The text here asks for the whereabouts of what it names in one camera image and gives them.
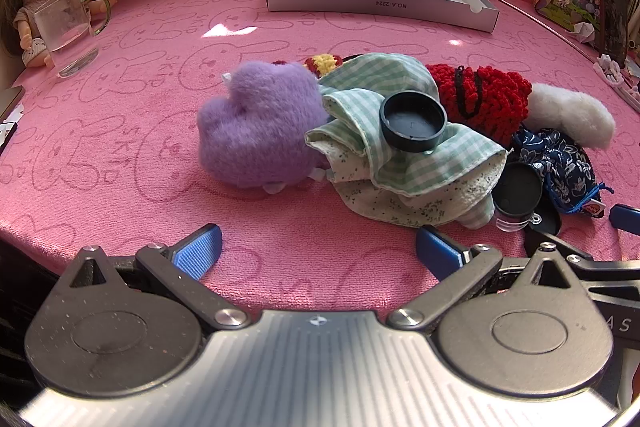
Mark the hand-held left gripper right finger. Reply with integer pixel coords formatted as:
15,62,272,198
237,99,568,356
386,225,588,330

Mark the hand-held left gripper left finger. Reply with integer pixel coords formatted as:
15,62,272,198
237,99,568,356
59,223,252,332

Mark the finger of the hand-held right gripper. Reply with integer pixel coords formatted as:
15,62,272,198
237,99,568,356
524,227,640,280
609,203,640,234

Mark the black round lid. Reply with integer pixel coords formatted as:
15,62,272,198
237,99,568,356
525,206,562,243
492,161,544,219
379,92,447,152

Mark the blue floral pouch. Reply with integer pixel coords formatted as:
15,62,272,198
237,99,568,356
511,128,606,214

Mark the white fluffy pom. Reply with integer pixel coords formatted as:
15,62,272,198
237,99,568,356
522,83,617,151

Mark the purple plush toy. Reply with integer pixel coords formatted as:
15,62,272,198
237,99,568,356
196,59,333,198

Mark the red crochet pouch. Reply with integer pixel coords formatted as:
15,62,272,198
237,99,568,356
425,63,533,148

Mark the green checkered cloth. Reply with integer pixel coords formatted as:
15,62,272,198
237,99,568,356
304,53,508,230

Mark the yellow red crochet hair tie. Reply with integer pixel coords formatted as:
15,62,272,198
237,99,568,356
304,53,346,76

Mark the clear plastic hook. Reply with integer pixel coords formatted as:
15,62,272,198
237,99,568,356
496,214,544,234

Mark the pink bunny print mat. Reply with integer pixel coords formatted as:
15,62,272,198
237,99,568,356
0,0,640,313

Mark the white paper origami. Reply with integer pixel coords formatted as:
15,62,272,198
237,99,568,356
567,21,598,44

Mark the smartphone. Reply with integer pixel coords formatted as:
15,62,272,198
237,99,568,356
597,0,628,68

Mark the thin metal rod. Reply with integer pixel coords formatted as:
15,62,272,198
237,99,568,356
496,0,601,60

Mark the flat grey board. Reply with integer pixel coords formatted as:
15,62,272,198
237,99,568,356
0,86,26,122

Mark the glass mug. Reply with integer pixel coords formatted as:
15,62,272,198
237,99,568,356
34,0,112,78

